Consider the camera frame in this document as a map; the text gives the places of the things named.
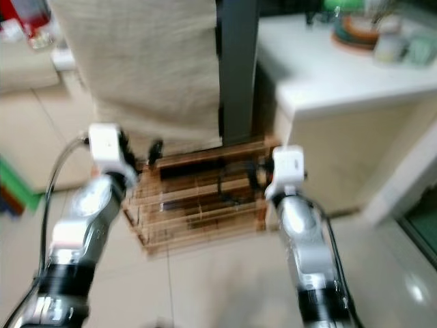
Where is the dark grey post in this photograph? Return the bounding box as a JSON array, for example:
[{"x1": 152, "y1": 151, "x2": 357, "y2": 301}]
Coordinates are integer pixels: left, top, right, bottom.
[{"x1": 215, "y1": 0, "x2": 260, "y2": 146}]

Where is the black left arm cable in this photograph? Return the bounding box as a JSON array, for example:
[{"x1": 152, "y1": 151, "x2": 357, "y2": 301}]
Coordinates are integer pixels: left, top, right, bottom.
[{"x1": 3, "y1": 135, "x2": 89, "y2": 328}]

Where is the green object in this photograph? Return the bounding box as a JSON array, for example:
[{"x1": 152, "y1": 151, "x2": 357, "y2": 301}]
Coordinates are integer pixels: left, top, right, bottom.
[{"x1": 322, "y1": 0, "x2": 366, "y2": 14}]

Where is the red packages pile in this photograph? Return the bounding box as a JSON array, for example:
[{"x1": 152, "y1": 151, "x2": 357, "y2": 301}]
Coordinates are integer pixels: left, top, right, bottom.
[{"x1": 0, "y1": 0, "x2": 54, "y2": 50}]

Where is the orange rimmed plate stack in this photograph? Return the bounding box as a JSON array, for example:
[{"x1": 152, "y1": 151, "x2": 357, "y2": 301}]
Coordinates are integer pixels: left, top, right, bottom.
[{"x1": 331, "y1": 10, "x2": 383, "y2": 52}]

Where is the green striped floor mat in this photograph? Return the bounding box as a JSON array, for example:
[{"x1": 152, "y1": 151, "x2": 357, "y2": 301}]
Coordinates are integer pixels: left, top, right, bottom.
[{"x1": 0, "y1": 157, "x2": 43, "y2": 214}]

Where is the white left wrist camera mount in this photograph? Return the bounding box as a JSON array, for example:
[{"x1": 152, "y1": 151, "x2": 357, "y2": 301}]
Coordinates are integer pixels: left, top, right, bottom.
[{"x1": 87, "y1": 123, "x2": 132, "y2": 185}]

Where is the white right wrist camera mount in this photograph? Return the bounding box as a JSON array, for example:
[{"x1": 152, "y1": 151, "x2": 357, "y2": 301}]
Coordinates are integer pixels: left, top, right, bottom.
[{"x1": 266, "y1": 145, "x2": 306, "y2": 199}]

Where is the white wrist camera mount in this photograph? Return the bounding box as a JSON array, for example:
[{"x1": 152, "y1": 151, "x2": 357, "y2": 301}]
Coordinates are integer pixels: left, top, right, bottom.
[
  {"x1": 266, "y1": 145, "x2": 306, "y2": 199},
  {"x1": 87, "y1": 123, "x2": 132, "y2": 185}
]

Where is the white cup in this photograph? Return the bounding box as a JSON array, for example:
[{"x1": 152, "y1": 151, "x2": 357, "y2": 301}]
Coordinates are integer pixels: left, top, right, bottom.
[{"x1": 372, "y1": 31, "x2": 408, "y2": 66}]

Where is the beige burlap cloth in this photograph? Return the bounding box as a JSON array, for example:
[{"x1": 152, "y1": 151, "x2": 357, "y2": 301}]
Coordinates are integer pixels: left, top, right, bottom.
[{"x1": 48, "y1": 0, "x2": 224, "y2": 148}]

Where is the brown wooden slatted crate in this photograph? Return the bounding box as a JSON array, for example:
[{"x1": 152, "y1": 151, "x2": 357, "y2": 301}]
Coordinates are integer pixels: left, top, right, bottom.
[{"x1": 123, "y1": 137, "x2": 281, "y2": 257}]

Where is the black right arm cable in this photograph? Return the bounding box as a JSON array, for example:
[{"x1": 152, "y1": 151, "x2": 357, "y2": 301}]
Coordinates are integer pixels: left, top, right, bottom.
[{"x1": 321, "y1": 210, "x2": 364, "y2": 328}]

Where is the white counter unit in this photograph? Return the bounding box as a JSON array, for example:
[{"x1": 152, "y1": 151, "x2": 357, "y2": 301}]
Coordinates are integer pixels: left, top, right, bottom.
[{"x1": 254, "y1": 14, "x2": 437, "y2": 214}]

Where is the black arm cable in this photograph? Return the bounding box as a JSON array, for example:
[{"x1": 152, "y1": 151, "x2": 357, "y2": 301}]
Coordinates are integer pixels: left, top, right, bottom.
[
  {"x1": 3, "y1": 135, "x2": 89, "y2": 328},
  {"x1": 321, "y1": 210, "x2": 364, "y2": 328}
]

